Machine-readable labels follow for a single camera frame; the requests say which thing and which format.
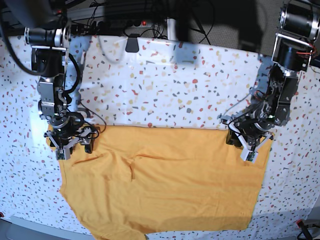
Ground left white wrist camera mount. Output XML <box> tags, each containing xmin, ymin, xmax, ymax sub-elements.
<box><xmin>226</xmin><ymin>121</ymin><xmax>273</xmax><ymax>163</ymax></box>

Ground black cables behind table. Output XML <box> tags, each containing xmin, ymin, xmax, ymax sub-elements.
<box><xmin>149</xmin><ymin>0</ymin><xmax>218</xmax><ymax>46</ymax></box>

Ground orange yellow T-shirt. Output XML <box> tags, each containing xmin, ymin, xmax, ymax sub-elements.
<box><xmin>59</xmin><ymin>126</ymin><xmax>272</xmax><ymax>240</ymax></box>

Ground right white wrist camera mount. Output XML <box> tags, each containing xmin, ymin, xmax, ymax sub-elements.
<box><xmin>44</xmin><ymin>126</ymin><xmax>94</xmax><ymax>160</ymax></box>

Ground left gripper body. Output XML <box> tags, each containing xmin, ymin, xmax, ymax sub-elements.
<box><xmin>224</xmin><ymin>117</ymin><xmax>268</xmax><ymax>135</ymax></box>

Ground power strip with red switch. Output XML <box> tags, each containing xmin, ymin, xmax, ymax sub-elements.
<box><xmin>71</xmin><ymin>18</ymin><xmax>152</xmax><ymax>29</ymax></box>

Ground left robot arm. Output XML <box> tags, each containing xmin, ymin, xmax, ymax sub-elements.
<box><xmin>224</xmin><ymin>0</ymin><xmax>320</xmax><ymax>151</ymax></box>

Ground red black clamp right corner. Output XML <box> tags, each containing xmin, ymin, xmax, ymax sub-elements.
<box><xmin>296</xmin><ymin>219</ymin><xmax>313</xmax><ymax>240</ymax></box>

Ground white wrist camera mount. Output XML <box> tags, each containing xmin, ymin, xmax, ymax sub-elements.
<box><xmin>226</xmin><ymin>121</ymin><xmax>273</xmax><ymax>163</ymax></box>
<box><xmin>44</xmin><ymin>126</ymin><xmax>94</xmax><ymax>160</ymax></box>

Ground black table clamp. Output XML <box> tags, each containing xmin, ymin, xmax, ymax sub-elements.
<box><xmin>125</xmin><ymin>33</ymin><xmax>140</xmax><ymax>53</ymax></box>

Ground white vertical pole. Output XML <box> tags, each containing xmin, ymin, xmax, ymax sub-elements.
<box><xmin>166</xmin><ymin>18</ymin><xmax>178</xmax><ymax>41</ymax></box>

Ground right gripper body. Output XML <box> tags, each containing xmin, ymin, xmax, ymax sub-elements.
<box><xmin>49</xmin><ymin>112</ymin><xmax>100</xmax><ymax>141</ymax></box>

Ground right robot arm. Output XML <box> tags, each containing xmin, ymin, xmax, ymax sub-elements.
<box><xmin>0</xmin><ymin>0</ymin><xmax>100</xmax><ymax>160</ymax></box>

